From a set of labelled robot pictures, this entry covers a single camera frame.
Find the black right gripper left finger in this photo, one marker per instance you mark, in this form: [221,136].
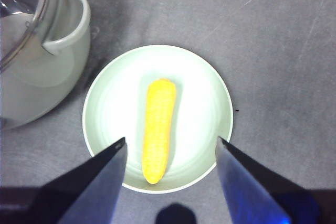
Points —
[97,187]

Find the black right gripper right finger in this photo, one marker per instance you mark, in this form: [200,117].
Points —
[249,192]

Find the yellow corn cob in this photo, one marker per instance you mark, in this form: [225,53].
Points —
[158,129]

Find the pale green round plate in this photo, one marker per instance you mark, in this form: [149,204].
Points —
[199,108]

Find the pale green electric steamer pot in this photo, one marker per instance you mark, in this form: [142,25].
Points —
[39,85]

